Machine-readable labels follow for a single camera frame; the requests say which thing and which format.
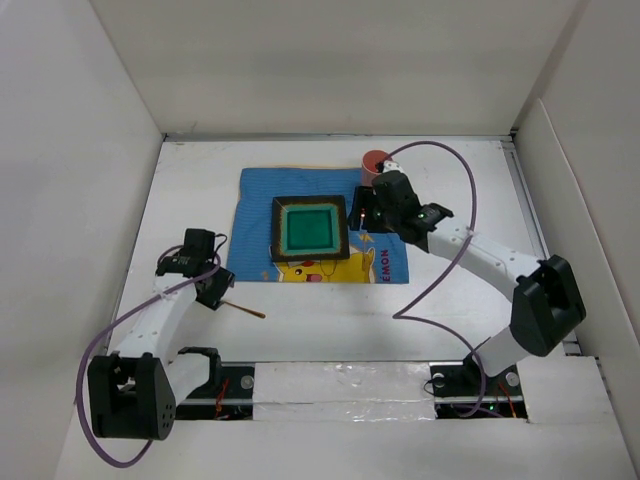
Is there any pink plastic cup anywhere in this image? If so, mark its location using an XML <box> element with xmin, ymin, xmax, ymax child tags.
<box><xmin>361</xmin><ymin>150</ymin><xmax>388</xmax><ymax>187</ymax></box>

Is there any blue yellow printed cloth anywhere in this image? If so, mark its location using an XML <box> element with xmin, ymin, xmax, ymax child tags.
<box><xmin>227</xmin><ymin>168</ymin><xmax>409</xmax><ymax>284</ymax></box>

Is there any gold fork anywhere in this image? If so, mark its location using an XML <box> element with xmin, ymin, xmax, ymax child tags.
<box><xmin>221</xmin><ymin>300</ymin><xmax>266</xmax><ymax>319</ymax></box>

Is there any green square plate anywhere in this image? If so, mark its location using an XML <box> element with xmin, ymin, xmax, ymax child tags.
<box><xmin>270</xmin><ymin>195</ymin><xmax>350</xmax><ymax>262</ymax></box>

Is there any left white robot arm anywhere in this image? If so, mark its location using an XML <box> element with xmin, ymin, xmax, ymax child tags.
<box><xmin>88</xmin><ymin>229</ymin><xmax>235</xmax><ymax>440</ymax></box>

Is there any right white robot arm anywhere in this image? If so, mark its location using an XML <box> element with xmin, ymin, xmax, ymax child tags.
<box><xmin>348</xmin><ymin>171</ymin><xmax>586</xmax><ymax>394</ymax></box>

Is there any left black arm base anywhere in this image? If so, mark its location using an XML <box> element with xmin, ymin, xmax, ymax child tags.
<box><xmin>167</xmin><ymin>363</ymin><xmax>255</xmax><ymax>421</ymax></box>

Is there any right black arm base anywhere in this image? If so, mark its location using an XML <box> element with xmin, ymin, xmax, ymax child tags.
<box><xmin>423</xmin><ymin>358</ymin><xmax>528</xmax><ymax>420</ymax></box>

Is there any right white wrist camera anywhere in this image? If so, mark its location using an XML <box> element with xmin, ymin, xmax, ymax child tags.
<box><xmin>382</xmin><ymin>160</ymin><xmax>404</xmax><ymax>173</ymax></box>

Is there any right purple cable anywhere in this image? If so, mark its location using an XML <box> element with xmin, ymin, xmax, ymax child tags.
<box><xmin>382</xmin><ymin>141</ymin><xmax>501</xmax><ymax>419</ymax></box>

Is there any purple cable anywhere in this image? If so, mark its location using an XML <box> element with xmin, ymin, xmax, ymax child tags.
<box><xmin>74</xmin><ymin>232</ymin><xmax>231</xmax><ymax>469</ymax></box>
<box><xmin>382</xmin><ymin>141</ymin><xmax>501</xmax><ymax>419</ymax></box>

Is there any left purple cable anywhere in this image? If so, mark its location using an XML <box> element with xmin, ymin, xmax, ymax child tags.
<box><xmin>74</xmin><ymin>232</ymin><xmax>231</xmax><ymax>469</ymax></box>

